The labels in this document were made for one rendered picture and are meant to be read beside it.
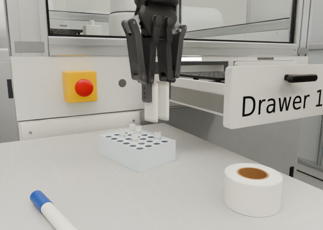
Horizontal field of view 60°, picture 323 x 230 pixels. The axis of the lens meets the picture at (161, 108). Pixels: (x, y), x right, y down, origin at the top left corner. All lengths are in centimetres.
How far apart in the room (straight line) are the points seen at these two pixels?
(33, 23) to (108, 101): 25
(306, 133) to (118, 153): 238
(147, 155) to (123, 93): 32
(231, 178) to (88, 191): 20
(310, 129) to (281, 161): 153
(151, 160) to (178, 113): 39
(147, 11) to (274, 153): 85
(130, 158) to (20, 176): 17
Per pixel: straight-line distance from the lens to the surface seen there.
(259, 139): 109
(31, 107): 71
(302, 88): 64
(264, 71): 55
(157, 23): 47
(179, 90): 66
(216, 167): 49
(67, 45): 71
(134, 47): 46
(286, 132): 120
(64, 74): 67
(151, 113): 49
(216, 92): 55
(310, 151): 278
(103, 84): 73
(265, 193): 35
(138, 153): 45
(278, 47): 110
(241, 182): 35
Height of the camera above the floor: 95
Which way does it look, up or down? 11 degrees down
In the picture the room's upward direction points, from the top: straight up
